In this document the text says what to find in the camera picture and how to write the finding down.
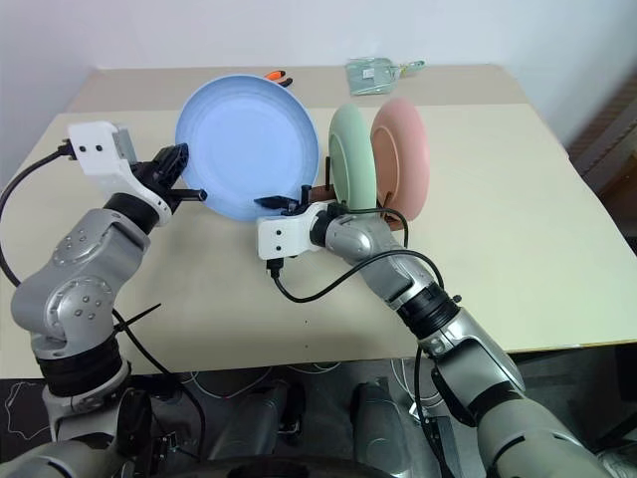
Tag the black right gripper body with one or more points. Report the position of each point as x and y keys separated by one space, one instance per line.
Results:
x=296 y=206

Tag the pink plate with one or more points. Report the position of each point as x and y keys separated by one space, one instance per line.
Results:
x=405 y=159

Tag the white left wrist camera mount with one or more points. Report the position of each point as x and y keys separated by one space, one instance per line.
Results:
x=99 y=159

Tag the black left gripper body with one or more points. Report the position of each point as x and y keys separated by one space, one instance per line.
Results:
x=158 y=180

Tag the clear plastic bag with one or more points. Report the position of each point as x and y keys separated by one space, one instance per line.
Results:
x=370 y=74

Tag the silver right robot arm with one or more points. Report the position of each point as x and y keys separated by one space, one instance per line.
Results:
x=448 y=328

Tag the green plate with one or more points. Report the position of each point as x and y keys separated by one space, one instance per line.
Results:
x=356 y=159

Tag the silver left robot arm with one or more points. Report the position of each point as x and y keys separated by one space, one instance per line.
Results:
x=74 y=294

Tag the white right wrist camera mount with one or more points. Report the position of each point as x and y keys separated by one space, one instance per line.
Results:
x=281 y=236

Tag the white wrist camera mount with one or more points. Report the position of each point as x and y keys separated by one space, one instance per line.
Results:
x=99 y=159
x=281 y=236

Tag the dark grey rounded leg cover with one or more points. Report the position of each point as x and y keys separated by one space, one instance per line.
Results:
x=380 y=423
x=264 y=418

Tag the orange and black hand tool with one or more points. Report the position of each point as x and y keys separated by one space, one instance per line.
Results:
x=279 y=78

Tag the blue plate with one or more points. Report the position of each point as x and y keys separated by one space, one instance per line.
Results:
x=249 y=144

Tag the wooden dish rack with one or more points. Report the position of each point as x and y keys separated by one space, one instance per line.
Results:
x=321 y=192

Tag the brown wooden furniture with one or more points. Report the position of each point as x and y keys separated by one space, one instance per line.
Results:
x=617 y=144

